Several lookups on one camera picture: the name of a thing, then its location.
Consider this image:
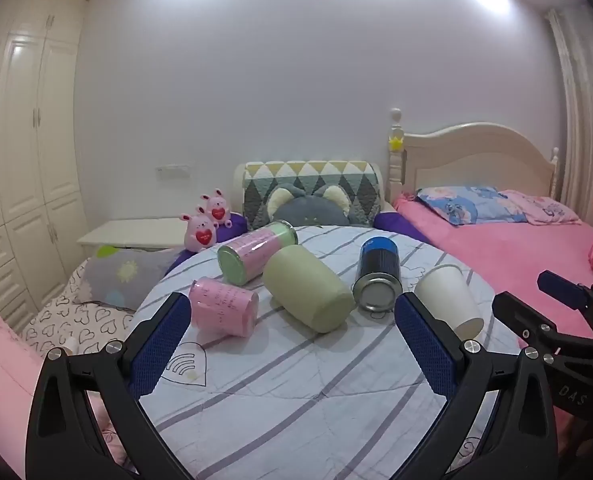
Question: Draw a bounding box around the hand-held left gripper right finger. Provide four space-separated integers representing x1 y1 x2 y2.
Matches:
394 291 560 480

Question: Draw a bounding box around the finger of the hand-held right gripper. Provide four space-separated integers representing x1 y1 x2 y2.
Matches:
537 270 593 322
491 290 593 361

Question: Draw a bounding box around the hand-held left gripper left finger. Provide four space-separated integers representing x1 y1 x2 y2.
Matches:
25 291 193 480

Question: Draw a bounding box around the white paper cup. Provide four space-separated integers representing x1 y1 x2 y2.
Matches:
415 263 485 339

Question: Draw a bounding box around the small pink cup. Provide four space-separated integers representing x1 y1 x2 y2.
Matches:
189 276 260 337

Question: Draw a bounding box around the green cup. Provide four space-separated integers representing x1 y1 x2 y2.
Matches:
262 245 355 335

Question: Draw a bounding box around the pink bedsheet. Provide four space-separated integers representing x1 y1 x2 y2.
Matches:
393 195 593 343

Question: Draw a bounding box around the grey flower print pillow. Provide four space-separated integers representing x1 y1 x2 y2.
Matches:
79 246 182 311

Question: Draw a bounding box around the pink cartoon pillow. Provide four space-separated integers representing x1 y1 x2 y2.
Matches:
499 190 583 225

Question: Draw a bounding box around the heart print white sheet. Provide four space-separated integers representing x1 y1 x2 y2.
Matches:
19 260 138 362

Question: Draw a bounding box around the blue and black can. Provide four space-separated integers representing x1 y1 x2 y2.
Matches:
353 236 403 313

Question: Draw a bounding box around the white nightstand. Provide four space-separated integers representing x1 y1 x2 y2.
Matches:
77 217 195 251

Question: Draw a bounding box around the pink rabbit plush toy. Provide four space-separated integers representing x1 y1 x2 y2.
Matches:
200 189 234 229
179 208 218 253

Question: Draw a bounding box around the blue cartoon pillow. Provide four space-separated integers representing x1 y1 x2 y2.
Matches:
417 185 530 226

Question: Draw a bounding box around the purple sheet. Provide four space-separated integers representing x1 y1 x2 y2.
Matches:
164 211 430 277

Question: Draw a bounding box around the pink and green can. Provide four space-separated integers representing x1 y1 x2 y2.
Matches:
217 220 297 287

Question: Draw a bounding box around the cream wooden bed headboard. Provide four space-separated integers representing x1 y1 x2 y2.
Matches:
387 108 561 207

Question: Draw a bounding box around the pink fluffy blanket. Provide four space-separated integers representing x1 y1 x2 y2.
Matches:
0 304 127 463

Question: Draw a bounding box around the grey bear cushion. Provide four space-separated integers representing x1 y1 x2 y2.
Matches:
268 185 351 227

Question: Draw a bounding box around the white curtain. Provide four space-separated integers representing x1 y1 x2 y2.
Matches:
547 5 593 222

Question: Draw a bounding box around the triangle pattern quilted headboard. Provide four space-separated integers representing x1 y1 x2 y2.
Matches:
241 160 385 231

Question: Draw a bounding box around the white wardrobe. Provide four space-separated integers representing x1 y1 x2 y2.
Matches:
0 0 90 332

